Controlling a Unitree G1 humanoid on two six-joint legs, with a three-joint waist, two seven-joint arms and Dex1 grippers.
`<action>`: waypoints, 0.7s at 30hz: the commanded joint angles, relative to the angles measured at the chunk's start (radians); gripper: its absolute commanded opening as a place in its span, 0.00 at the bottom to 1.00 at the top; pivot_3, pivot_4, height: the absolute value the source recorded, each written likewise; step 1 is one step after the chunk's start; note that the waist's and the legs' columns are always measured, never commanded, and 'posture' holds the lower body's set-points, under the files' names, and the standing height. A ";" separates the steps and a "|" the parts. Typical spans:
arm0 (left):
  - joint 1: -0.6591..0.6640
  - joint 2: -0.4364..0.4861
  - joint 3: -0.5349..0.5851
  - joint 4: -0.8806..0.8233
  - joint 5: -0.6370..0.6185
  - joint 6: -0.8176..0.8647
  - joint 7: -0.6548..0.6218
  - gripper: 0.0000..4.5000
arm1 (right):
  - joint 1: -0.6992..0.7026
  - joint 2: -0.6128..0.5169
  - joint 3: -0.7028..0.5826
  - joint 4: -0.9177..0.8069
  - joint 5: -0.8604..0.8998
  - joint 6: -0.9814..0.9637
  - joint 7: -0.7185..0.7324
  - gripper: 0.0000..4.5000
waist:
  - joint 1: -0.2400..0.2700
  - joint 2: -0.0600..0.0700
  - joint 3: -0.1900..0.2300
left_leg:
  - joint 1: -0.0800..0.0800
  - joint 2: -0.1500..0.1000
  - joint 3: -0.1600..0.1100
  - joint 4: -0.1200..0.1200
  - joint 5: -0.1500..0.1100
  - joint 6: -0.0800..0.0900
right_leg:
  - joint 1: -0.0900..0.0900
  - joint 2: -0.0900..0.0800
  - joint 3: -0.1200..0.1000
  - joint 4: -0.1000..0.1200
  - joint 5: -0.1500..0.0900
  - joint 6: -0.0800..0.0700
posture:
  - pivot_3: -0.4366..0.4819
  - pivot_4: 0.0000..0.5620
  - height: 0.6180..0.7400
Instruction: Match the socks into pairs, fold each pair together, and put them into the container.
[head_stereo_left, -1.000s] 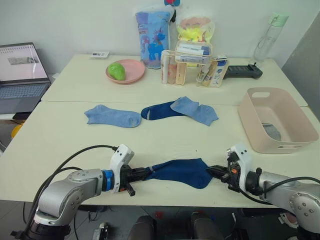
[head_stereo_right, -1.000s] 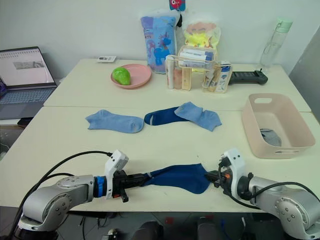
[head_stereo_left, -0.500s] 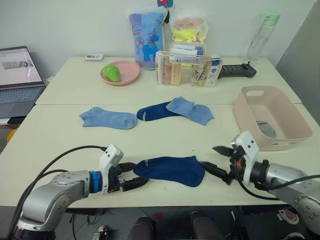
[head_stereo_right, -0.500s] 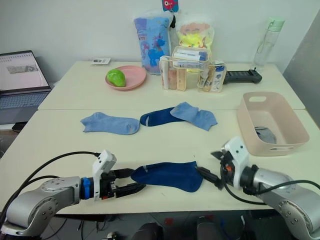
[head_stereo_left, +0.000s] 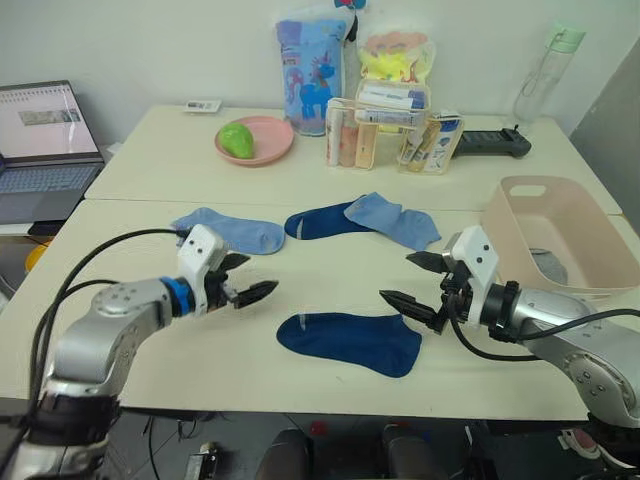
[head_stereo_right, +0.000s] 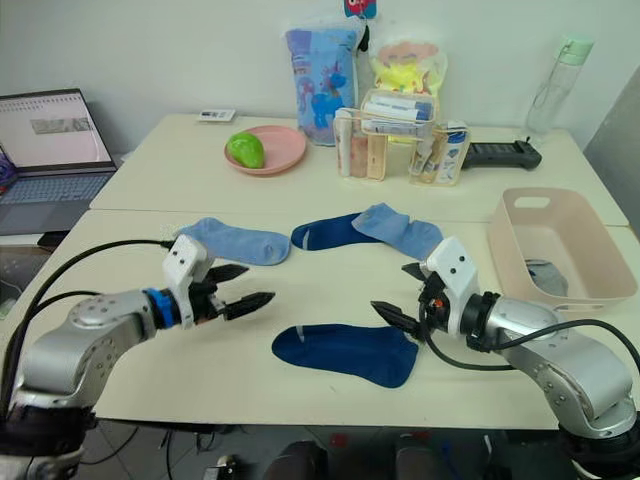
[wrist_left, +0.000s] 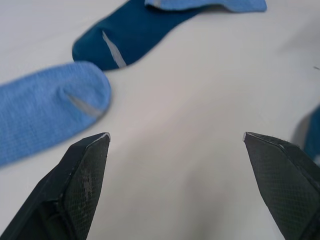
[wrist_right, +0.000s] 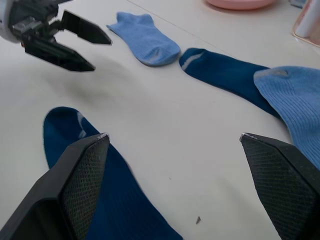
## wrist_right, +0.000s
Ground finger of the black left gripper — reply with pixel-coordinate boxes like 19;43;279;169
23;37;96;73
61;9;113;46

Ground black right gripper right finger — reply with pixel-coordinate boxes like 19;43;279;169
239;132;320;240

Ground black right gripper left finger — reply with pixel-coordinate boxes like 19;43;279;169
0;132;111;240

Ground pink plastic container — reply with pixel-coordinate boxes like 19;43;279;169
204;0;276;11

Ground dark blue sock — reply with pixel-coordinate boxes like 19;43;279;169
42;106;184;240
178;47;284;120

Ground light blue ankle sock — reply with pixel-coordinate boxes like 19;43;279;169
106;11;182;68
253;65;320;171

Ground translucent pink box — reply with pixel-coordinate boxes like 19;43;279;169
291;0;320;48

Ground white tube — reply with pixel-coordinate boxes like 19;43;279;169
296;0;320;38

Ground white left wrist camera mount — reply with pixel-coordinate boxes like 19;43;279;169
0;0;24;45

